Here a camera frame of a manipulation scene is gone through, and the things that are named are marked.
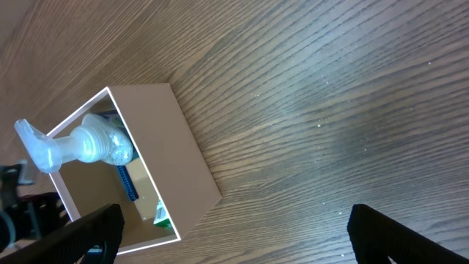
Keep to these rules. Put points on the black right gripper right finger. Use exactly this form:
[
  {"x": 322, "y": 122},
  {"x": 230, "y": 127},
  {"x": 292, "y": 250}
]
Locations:
[{"x": 376, "y": 238}]

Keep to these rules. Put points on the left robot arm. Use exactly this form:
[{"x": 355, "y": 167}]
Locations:
[{"x": 29, "y": 217}]

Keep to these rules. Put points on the green soap bar packet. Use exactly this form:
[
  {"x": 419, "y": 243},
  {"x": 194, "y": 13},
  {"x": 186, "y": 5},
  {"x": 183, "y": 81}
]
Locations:
[{"x": 161, "y": 218}]

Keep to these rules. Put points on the clear pump soap bottle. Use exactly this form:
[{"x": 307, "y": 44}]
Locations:
[{"x": 95, "y": 139}]

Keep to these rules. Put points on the blue disposable razor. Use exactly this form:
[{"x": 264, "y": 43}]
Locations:
[{"x": 127, "y": 183}]

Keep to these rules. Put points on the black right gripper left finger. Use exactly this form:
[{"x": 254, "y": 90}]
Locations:
[{"x": 94, "y": 238}]

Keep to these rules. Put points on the white cardboard box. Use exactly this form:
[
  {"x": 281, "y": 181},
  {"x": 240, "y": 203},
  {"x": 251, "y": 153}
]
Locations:
[{"x": 170, "y": 155}]

